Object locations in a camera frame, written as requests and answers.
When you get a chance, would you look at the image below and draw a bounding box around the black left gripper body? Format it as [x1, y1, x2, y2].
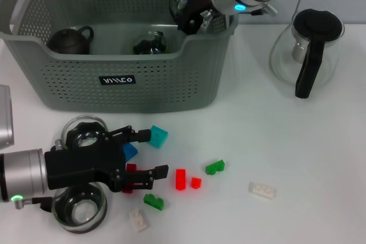
[44, 131, 128, 193]

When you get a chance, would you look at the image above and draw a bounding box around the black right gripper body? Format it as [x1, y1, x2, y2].
[190, 0, 214, 28]

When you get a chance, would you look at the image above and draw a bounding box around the teal square toy block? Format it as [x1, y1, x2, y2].
[148, 125, 169, 149]

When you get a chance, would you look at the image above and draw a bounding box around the bright red long toy block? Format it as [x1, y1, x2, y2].
[174, 169, 186, 190]

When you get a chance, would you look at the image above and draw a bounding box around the blue square toy block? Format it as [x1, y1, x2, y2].
[122, 143, 138, 162]

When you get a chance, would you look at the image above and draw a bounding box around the dark red long toy block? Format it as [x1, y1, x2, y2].
[122, 163, 138, 194]

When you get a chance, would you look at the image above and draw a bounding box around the green toy block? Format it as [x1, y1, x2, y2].
[205, 159, 225, 175]
[142, 194, 165, 211]

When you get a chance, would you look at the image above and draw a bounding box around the grey-green perforated storage bin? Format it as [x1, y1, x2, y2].
[0, 0, 240, 113]

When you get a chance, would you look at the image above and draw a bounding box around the white toy block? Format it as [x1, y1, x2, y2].
[248, 181, 277, 200]
[128, 208, 151, 232]

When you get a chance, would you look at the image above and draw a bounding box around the dark clay teapot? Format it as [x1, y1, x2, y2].
[46, 26, 95, 55]

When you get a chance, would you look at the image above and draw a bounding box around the right gripper cable silver plug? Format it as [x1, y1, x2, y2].
[200, 1, 279, 29]

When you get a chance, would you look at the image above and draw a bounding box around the glass teapot with black handle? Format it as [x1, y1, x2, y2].
[269, 9, 345, 99]

